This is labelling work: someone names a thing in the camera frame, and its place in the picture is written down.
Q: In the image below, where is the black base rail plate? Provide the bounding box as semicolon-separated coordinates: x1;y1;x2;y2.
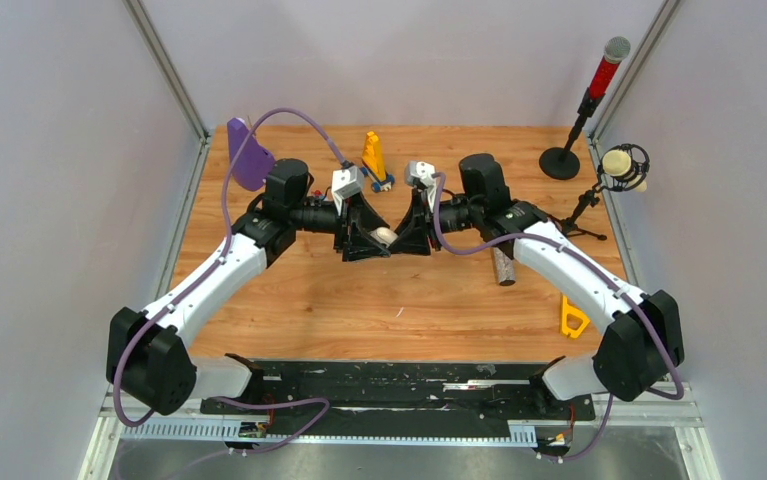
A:
184;358;623;440

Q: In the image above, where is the glitter silver microphone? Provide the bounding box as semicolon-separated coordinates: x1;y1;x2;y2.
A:
491;247;516;287

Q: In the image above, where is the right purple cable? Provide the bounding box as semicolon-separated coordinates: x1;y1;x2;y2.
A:
429;172;686;463

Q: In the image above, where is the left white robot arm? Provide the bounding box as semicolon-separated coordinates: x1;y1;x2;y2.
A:
107;159;364;426

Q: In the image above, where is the red microphone on stand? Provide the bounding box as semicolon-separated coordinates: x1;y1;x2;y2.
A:
539;36;631;180

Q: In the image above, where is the purple plastic wedge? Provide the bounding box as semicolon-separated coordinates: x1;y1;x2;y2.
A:
226;117;275;192

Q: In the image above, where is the yellow blue toy car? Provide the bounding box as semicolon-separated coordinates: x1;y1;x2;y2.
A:
361;131;395;193

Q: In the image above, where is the white earbud charging case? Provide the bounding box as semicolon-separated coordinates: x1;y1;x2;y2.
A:
371;227;398;248

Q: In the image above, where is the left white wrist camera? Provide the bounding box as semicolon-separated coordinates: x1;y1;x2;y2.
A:
331;165;365;215

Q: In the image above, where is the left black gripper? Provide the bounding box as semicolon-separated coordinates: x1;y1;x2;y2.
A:
290;191;390;263

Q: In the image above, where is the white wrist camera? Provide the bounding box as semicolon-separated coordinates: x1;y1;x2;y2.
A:
404;160;436;189
331;165;365;215

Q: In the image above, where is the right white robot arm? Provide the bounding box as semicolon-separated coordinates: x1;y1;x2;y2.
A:
405;153;685;418

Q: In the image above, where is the beige microphone shock mount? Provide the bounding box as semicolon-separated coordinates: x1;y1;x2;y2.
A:
558;143;651;241

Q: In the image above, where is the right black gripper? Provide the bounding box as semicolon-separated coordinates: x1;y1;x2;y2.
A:
388;190;482;256

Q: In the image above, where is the yellow plastic handle tool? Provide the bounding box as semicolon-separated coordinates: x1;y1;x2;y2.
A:
559;295;591;339

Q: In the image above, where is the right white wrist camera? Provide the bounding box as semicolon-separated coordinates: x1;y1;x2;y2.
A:
404;160;436;189

